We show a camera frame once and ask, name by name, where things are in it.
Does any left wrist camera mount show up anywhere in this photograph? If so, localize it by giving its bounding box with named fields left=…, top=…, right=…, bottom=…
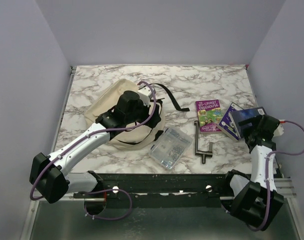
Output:
left=137, top=85, right=154, bottom=106

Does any dark blue notebook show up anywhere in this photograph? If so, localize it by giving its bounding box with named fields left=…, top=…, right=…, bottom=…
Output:
left=229, top=107, right=266, bottom=139

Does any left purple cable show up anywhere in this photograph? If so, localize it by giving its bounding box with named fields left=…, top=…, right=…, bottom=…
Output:
left=30, top=80, right=158, bottom=221

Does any dark metal T-handle tool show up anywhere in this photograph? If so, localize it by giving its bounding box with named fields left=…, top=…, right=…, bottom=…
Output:
left=194, top=120, right=213, bottom=165

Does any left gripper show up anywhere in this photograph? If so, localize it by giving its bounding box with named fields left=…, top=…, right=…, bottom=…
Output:
left=126, top=98, right=161, bottom=129

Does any purple white book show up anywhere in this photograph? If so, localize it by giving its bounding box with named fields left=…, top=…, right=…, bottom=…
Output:
left=217, top=102, right=242, bottom=142

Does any purple treehouse book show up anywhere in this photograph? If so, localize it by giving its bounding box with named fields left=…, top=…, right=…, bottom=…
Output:
left=195, top=99, right=222, bottom=134

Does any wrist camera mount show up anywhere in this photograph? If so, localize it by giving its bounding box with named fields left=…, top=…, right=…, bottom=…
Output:
left=273, top=119, right=285, bottom=137
left=137, top=85, right=154, bottom=106

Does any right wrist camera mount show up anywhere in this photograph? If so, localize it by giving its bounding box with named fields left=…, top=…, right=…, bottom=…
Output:
left=273, top=119, right=285, bottom=137

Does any clear plastic parts box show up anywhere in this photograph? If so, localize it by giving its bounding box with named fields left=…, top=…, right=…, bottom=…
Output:
left=148, top=127, right=193, bottom=170

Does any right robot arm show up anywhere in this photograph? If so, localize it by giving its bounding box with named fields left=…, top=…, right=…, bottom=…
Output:
left=222, top=115, right=284, bottom=232

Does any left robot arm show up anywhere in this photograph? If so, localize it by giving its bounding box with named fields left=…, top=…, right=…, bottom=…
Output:
left=29, top=86, right=156, bottom=204

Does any cream canvas backpack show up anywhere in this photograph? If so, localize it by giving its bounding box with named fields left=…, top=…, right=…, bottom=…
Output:
left=84, top=79, right=166, bottom=151

